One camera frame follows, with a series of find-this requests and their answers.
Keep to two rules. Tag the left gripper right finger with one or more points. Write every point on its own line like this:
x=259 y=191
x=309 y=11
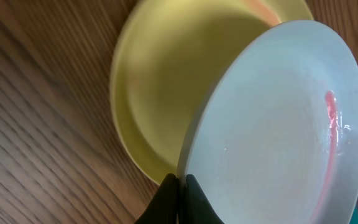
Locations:
x=194 y=205

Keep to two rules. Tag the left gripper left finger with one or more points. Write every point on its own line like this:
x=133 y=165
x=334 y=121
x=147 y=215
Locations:
x=163 y=207

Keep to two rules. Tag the light blue plate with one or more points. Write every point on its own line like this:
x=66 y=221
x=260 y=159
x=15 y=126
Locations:
x=277 y=138

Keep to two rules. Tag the yellow plate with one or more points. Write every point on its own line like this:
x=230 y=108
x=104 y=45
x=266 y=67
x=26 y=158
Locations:
x=168 y=56

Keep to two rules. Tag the teal plastic tray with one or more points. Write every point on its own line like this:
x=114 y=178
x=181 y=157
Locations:
x=354 y=217

